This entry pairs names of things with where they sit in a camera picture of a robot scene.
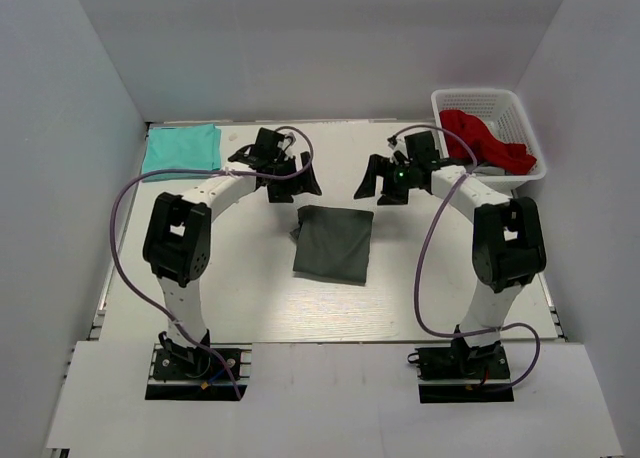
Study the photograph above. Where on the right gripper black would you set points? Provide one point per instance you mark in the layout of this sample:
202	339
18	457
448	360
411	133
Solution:
377	166

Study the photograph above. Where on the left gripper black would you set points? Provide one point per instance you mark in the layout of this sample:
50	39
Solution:
282	195

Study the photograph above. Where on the dark grey t shirt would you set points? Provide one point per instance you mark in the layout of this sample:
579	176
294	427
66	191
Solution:
333	244

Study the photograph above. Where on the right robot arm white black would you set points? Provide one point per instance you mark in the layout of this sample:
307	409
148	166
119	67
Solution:
507	242

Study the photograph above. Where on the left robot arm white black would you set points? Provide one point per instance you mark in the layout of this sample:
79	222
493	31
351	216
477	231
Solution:
177	245

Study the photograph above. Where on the light grey t shirt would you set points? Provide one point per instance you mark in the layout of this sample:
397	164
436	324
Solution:
490	170

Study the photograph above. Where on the red t shirt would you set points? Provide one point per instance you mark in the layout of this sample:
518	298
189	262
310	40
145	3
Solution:
511	157

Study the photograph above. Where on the folded teal t shirt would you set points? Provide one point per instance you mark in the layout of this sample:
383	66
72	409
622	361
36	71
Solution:
186	147

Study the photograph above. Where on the white plastic basket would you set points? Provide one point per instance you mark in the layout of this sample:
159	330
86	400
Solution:
502	112

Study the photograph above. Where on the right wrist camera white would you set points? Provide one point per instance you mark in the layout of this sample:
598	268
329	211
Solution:
398	149

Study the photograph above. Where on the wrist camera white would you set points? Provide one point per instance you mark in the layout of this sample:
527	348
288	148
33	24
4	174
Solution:
398	149
288	141

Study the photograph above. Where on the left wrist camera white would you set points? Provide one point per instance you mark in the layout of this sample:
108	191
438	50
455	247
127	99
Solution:
288	141

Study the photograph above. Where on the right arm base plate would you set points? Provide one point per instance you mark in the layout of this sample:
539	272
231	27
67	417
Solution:
445	379

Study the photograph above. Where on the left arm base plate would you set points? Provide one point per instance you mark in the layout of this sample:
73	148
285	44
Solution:
172	379

